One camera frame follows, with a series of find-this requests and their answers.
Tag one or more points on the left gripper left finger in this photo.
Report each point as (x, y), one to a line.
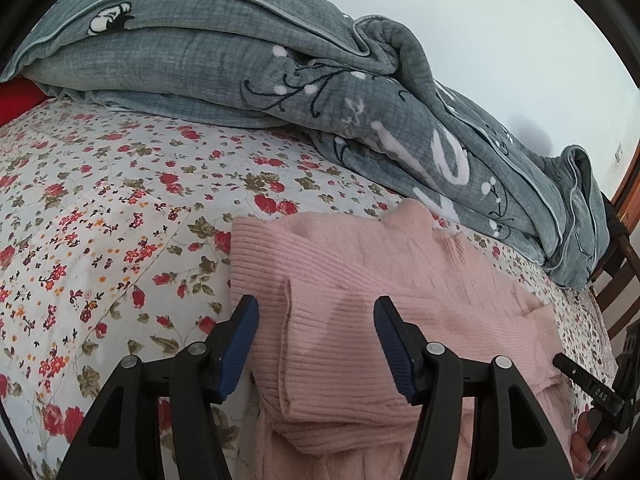
(120, 435)

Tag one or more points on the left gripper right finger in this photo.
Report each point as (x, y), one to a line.
(512, 437)

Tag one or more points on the grey patterned quilt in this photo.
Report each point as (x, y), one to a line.
(362, 89)

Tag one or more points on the floral bed sheet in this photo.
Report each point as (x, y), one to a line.
(133, 235)

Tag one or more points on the red pillow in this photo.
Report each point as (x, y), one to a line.
(18, 96)

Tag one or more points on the brown wooden door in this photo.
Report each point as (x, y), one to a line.
(626, 187)

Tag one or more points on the pink knit sweater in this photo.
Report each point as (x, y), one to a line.
(329, 407)

